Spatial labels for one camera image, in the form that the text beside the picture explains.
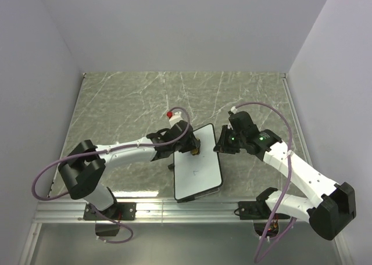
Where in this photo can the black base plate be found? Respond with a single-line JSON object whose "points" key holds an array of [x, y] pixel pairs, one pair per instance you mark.
{"points": [[122, 211], [252, 210]]}

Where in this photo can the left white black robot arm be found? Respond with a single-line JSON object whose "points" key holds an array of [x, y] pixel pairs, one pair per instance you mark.
{"points": [[81, 174]]}

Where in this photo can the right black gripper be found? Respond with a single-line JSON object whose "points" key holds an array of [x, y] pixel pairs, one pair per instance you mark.
{"points": [[221, 146]]}

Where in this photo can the aluminium right side rail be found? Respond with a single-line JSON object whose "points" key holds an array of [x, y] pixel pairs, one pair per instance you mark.
{"points": [[301, 136]]}

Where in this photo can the white whiteboard black frame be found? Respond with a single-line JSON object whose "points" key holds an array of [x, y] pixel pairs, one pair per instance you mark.
{"points": [[199, 175]]}

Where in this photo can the aluminium rail front frame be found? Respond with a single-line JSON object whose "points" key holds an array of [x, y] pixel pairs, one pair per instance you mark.
{"points": [[164, 232]]}

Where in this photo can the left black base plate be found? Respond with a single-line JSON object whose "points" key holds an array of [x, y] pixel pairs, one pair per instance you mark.
{"points": [[122, 211]]}

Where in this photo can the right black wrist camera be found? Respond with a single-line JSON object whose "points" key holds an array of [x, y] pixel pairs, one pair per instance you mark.
{"points": [[241, 122]]}

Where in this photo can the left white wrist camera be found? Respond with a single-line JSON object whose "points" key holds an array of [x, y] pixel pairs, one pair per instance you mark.
{"points": [[174, 117]]}

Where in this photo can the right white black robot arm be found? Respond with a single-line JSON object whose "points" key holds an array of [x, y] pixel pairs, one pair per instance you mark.
{"points": [[326, 205]]}

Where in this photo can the yellow black whiteboard eraser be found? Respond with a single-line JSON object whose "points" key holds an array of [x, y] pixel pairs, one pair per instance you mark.
{"points": [[195, 151]]}

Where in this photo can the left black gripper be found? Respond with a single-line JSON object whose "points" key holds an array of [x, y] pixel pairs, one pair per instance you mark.
{"points": [[193, 143]]}

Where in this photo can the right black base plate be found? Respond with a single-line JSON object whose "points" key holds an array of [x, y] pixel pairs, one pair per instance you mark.
{"points": [[252, 210]]}

